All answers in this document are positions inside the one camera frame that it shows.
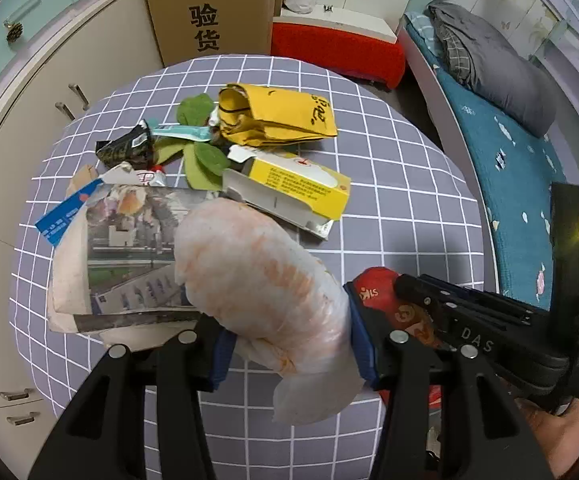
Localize red paper snack bag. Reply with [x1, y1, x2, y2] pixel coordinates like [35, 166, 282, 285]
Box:
[346, 266, 443, 405]

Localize white orange plastic bag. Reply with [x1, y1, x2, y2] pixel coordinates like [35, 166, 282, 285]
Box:
[175, 198, 363, 426]

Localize person's right hand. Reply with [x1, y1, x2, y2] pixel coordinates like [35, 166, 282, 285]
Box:
[515, 398, 579, 479]

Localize teal bed sheet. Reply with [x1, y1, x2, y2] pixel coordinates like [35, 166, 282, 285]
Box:
[404, 12, 566, 310]

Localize grey checked tablecloth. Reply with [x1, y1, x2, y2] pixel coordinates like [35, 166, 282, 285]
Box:
[10, 55, 483, 479]

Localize blue white tissue packet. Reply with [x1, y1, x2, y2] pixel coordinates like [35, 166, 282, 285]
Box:
[35, 178, 103, 247]

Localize grey pillow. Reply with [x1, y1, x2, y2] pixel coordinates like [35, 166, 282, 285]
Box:
[427, 2, 556, 138]

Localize yellow white medicine box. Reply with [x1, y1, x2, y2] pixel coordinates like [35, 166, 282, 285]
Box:
[222, 144, 351, 240]

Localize green plush leaf toy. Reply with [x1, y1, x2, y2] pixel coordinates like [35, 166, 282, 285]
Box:
[152, 93, 230, 192]

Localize black snack wrapper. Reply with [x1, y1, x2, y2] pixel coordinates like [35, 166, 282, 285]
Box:
[96, 120, 156, 170]

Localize red white storage box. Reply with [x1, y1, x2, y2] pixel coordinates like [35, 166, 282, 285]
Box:
[271, 6, 407, 89]

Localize yellow crumpled paper bag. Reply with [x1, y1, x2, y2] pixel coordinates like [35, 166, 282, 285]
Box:
[218, 84, 338, 148]

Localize cream cabinet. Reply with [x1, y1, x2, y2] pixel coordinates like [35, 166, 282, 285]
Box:
[0, 0, 163, 479]

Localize brown cardboard box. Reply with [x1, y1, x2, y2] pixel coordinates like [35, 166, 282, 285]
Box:
[146, 0, 274, 66]

